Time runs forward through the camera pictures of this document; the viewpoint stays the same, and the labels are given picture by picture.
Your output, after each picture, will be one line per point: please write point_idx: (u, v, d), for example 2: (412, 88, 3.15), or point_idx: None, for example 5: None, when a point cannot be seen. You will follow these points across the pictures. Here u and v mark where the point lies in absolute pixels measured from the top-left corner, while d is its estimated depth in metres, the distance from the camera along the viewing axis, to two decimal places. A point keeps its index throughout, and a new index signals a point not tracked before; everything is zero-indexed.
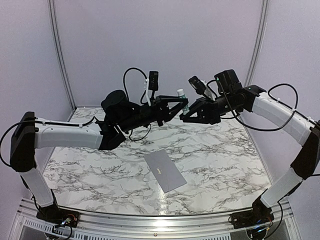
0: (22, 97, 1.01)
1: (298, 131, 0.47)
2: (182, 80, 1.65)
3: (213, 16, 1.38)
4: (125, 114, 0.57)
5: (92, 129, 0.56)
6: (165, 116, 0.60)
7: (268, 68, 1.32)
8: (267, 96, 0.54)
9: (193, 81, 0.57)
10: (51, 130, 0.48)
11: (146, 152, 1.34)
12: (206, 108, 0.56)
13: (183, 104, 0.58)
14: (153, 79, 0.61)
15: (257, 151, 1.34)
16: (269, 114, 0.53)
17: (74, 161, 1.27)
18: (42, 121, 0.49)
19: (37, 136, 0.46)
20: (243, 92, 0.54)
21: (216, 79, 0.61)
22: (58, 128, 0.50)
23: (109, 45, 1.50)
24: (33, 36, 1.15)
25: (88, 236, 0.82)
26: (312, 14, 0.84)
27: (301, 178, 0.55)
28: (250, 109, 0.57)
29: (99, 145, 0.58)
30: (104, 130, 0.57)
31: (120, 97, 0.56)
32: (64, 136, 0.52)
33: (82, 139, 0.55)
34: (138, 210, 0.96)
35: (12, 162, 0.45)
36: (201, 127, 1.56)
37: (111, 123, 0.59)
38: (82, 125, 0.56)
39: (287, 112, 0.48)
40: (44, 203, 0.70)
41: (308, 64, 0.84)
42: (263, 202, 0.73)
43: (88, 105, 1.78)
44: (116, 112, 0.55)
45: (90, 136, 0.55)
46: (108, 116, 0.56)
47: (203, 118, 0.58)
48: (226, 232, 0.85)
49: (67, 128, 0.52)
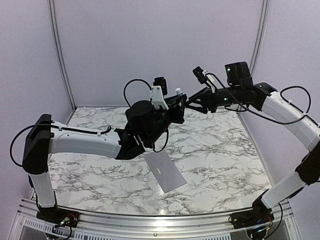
0: (22, 97, 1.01)
1: (307, 136, 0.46)
2: (182, 80, 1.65)
3: (212, 16, 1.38)
4: (150, 125, 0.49)
5: (110, 138, 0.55)
6: (181, 119, 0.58)
7: (268, 68, 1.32)
8: (278, 96, 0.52)
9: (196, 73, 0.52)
10: (67, 136, 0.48)
11: (146, 152, 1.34)
12: (202, 97, 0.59)
13: (184, 101, 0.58)
14: (162, 84, 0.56)
15: (257, 151, 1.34)
16: (278, 115, 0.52)
17: (74, 161, 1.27)
18: (59, 127, 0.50)
19: (53, 142, 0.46)
20: (253, 89, 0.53)
21: (227, 70, 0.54)
22: (75, 135, 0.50)
23: (109, 45, 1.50)
24: (33, 36, 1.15)
25: (88, 236, 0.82)
26: (312, 13, 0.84)
27: (304, 184, 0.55)
28: (260, 108, 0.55)
29: (116, 154, 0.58)
30: (123, 139, 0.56)
31: (146, 107, 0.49)
32: (80, 143, 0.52)
33: (98, 147, 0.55)
34: (138, 210, 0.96)
35: (25, 165, 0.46)
36: (201, 127, 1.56)
37: (132, 132, 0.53)
38: (100, 132, 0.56)
39: (298, 115, 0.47)
40: (45, 205, 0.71)
41: (308, 63, 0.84)
42: (263, 202, 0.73)
43: (89, 105, 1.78)
44: (141, 123, 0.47)
45: (107, 145, 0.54)
46: (131, 127, 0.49)
47: (202, 107, 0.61)
48: (226, 232, 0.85)
49: (84, 135, 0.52)
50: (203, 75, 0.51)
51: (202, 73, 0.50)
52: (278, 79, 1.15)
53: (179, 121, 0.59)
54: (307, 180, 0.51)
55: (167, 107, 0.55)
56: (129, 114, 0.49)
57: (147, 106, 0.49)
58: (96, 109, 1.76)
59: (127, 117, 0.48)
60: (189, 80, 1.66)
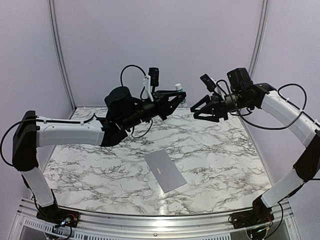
0: (22, 97, 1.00)
1: (302, 132, 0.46)
2: (182, 80, 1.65)
3: (213, 16, 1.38)
4: (129, 110, 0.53)
5: (93, 126, 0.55)
6: (163, 116, 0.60)
7: (268, 68, 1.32)
8: (277, 94, 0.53)
9: (203, 79, 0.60)
10: (52, 128, 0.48)
11: (146, 152, 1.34)
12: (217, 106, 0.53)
13: (182, 98, 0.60)
14: (154, 75, 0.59)
15: (257, 151, 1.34)
16: (277, 113, 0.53)
17: (74, 161, 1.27)
18: (44, 120, 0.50)
19: (38, 135, 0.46)
20: (253, 88, 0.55)
21: (228, 77, 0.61)
22: (59, 126, 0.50)
23: (109, 45, 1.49)
24: (33, 36, 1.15)
25: (88, 236, 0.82)
26: (313, 13, 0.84)
27: (302, 180, 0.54)
28: (259, 106, 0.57)
29: (101, 141, 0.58)
30: (106, 127, 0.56)
31: (123, 92, 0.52)
32: (65, 134, 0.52)
33: (83, 137, 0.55)
34: (138, 210, 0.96)
35: (15, 162, 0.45)
36: (201, 127, 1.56)
37: (113, 119, 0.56)
38: (83, 122, 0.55)
39: (295, 112, 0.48)
40: (44, 203, 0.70)
41: (309, 63, 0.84)
42: (263, 201, 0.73)
43: (89, 105, 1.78)
44: (119, 108, 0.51)
45: (91, 132, 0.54)
46: (111, 112, 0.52)
47: (213, 116, 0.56)
48: (226, 232, 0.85)
49: (68, 126, 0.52)
50: (212, 82, 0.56)
51: (211, 80, 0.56)
52: (278, 79, 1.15)
53: (162, 116, 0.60)
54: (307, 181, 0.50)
55: (152, 100, 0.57)
56: (107, 100, 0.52)
57: (124, 91, 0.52)
58: (96, 108, 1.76)
59: (106, 103, 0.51)
60: (189, 80, 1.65)
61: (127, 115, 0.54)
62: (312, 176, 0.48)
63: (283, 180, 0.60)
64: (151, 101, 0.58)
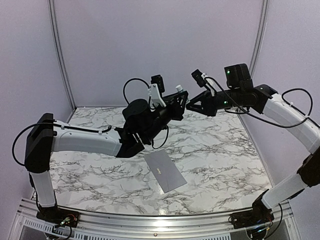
0: (22, 98, 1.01)
1: (309, 139, 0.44)
2: (182, 80, 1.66)
3: (213, 16, 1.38)
4: (147, 123, 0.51)
5: (111, 136, 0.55)
6: (180, 116, 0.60)
7: (268, 68, 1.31)
8: (280, 98, 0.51)
9: (195, 76, 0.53)
10: (69, 134, 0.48)
11: (146, 152, 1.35)
12: (203, 99, 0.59)
13: (184, 98, 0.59)
14: (159, 82, 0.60)
15: (257, 151, 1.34)
16: (280, 118, 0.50)
17: (74, 161, 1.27)
18: (61, 125, 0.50)
19: (55, 141, 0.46)
20: (255, 92, 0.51)
21: (226, 72, 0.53)
22: (77, 133, 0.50)
23: (109, 45, 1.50)
24: (33, 36, 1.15)
25: (88, 236, 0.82)
26: (312, 13, 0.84)
27: (306, 185, 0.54)
28: (261, 111, 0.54)
29: (116, 152, 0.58)
30: (123, 137, 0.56)
31: (142, 105, 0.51)
32: (81, 142, 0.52)
33: (98, 145, 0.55)
34: (138, 210, 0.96)
35: (28, 164, 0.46)
36: (201, 127, 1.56)
37: (130, 131, 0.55)
38: (101, 131, 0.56)
39: (299, 118, 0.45)
40: (45, 204, 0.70)
41: (309, 63, 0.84)
42: (264, 202, 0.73)
43: (89, 105, 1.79)
44: (137, 121, 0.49)
45: (108, 143, 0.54)
46: (129, 125, 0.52)
47: (202, 109, 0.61)
48: (226, 232, 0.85)
49: (86, 133, 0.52)
50: (202, 78, 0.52)
51: (200, 76, 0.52)
52: (277, 79, 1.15)
53: (177, 117, 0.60)
54: (309, 183, 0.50)
55: (164, 104, 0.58)
56: (126, 112, 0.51)
57: (143, 106, 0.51)
58: (96, 108, 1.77)
59: (124, 116, 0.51)
60: (190, 80, 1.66)
61: (145, 128, 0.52)
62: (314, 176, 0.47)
63: (285, 183, 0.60)
64: (163, 106, 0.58)
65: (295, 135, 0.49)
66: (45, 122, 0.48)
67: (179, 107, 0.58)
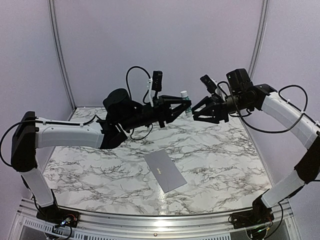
0: (22, 98, 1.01)
1: (305, 135, 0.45)
2: (182, 80, 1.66)
3: (213, 16, 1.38)
4: (127, 112, 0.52)
5: (93, 128, 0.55)
6: (162, 123, 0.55)
7: (268, 67, 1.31)
8: (277, 96, 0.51)
9: (204, 80, 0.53)
10: (51, 129, 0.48)
11: (146, 152, 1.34)
12: (218, 108, 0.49)
13: (186, 106, 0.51)
14: (157, 79, 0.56)
15: (257, 151, 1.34)
16: (277, 115, 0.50)
17: (74, 161, 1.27)
18: (43, 121, 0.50)
19: (38, 136, 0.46)
20: (254, 90, 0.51)
21: (228, 78, 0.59)
22: (59, 127, 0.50)
23: (109, 45, 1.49)
24: (33, 36, 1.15)
25: (88, 236, 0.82)
26: (311, 13, 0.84)
27: (303, 182, 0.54)
28: (259, 107, 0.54)
29: (100, 144, 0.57)
30: (105, 129, 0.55)
31: (123, 95, 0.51)
32: (64, 136, 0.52)
33: (82, 138, 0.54)
34: (138, 210, 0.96)
35: (13, 162, 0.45)
36: (201, 127, 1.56)
37: (112, 121, 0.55)
38: (83, 124, 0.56)
39: (296, 114, 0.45)
40: (44, 203, 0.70)
41: (308, 63, 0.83)
42: (263, 202, 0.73)
43: (89, 105, 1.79)
44: (118, 110, 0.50)
45: (91, 135, 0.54)
46: (110, 115, 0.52)
47: (213, 118, 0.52)
48: (226, 232, 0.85)
49: (68, 127, 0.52)
50: (213, 83, 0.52)
51: (212, 81, 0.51)
52: (278, 79, 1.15)
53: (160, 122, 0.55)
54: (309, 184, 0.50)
55: (152, 104, 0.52)
56: (106, 102, 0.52)
57: (123, 94, 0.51)
58: (96, 108, 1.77)
59: (105, 106, 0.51)
60: (189, 80, 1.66)
61: (125, 118, 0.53)
62: (315, 177, 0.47)
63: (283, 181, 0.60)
64: (151, 107, 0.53)
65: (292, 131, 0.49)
66: (27, 119, 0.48)
67: (170, 114, 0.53)
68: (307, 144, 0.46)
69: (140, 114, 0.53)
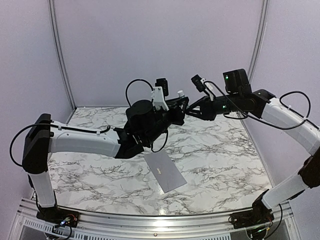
0: (22, 98, 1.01)
1: (309, 142, 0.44)
2: (182, 81, 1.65)
3: (213, 16, 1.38)
4: (150, 124, 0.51)
5: (109, 137, 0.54)
6: (180, 120, 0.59)
7: (267, 68, 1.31)
8: (278, 102, 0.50)
9: (194, 81, 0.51)
10: (66, 135, 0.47)
11: (146, 152, 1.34)
12: (202, 103, 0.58)
13: (185, 103, 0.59)
14: (164, 85, 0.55)
15: (257, 151, 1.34)
16: (278, 122, 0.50)
17: (74, 161, 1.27)
18: (58, 126, 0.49)
19: (52, 141, 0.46)
20: (253, 97, 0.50)
21: (224, 78, 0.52)
22: (74, 134, 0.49)
23: (109, 45, 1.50)
24: (33, 36, 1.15)
25: (88, 236, 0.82)
26: (311, 13, 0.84)
27: (307, 186, 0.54)
28: (259, 115, 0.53)
29: (115, 153, 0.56)
30: (123, 139, 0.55)
31: (147, 106, 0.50)
32: (79, 143, 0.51)
33: (96, 146, 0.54)
34: (138, 210, 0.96)
35: (25, 164, 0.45)
36: (201, 127, 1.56)
37: (130, 131, 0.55)
38: (99, 132, 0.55)
39: (299, 121, 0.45)
40: (44, 204, 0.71)
41: (308, 63, 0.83)
42: (264, 203, 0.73)
43: (89, 105, 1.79)
44: (141, 122, 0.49)
45: (106, 144, 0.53)
46: (131, 125, 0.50)
47: (201, 113, 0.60)
48: (226, 232, 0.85)
49: (84, 134, 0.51)
50: (201, 83, 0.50)
51: (200, 81, 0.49)
52: (277, 79, 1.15)
53: (178, 121, 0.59)
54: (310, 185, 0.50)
55: (167, 108, 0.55)
56: (129, 112, 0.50)
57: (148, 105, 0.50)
58: (96, 108, 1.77)
59: (128, 115, 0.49)
60: (190, 80, 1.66)
61: (146, 130, 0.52)
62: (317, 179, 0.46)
63: (285, 185, 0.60)
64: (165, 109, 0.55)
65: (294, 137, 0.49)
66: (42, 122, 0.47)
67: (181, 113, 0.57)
68: (312, 150, 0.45)
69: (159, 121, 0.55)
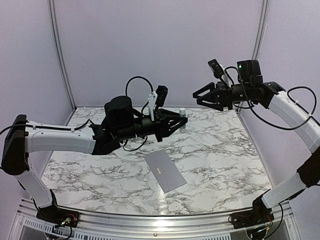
0: (21, 98, 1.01)
1: (310, 138, 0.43)
2: (181, 81, 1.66)
3: (213, 16, 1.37)
4: (129, 121, 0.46)
5: (84, 134, 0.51)
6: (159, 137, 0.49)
7: (267, 67, 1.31)
8: (286, 95, 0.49)
9: (212, 64, 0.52)
10: (40, 134, 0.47)
11: (146, 152, 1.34)
12: (223, 93, 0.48)
13: (181, 123, 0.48)
14: (161, 95, 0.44)
15: (257, 151, 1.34)
16: (283, 114, 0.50)
17: (74, 161, 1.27)
18: (33, 125, 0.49)
19: (27, 141, 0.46)
20: (263, 88, 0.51)
21: (238, 67, 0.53)
22: (49, 132, 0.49)
23: (109, 45, 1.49)
24: (33, 36, 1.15)
25: (88, 236, 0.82)
26: (311, 13, 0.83)
27: (305, 185, 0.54)
28: (267, 105, 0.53)
29: (91, 149, 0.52)
30: (98, 135, 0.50)
31: (126, 102, 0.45)
32: (54, 141, 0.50)
33: (73, 144, 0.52)
34: (138, 210, 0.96)
35: (4, 165, 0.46)
36: (201, 127, 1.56)
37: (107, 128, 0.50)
38: (74, 129, 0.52)
39: (303, 115, 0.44)
40: (43, 204, 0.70)
41: (308, 62, 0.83)
42: (263, 202, 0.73)
43: (89, 105, 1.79)
44: (118, 117, 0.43)
45: (81, 140, 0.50)
46: (108, 120, 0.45)
47: (217, 104, 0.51)
48: (226, 232, 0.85)
49: (59, 132, 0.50)
50: (221, 68, 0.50)
51: (220, 66, 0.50)
52: (277, 79, 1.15)
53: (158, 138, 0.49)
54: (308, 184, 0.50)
55: (152, 119, 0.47)
56: (108, 106, 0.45)
57: (127, 101, 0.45)
58: (96, 108, 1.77)
59: (105, 109, 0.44)
60: (189, 80, 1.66)
61: (124, 127, 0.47)
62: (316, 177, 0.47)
63: (285, 184, 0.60)
64: (151, 120, 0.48)
65: (297, 133, 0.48)
66: (17, 123, 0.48)
67: (167, 130, 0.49)
68: (312, 148, 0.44)
69: (140, 124, 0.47)
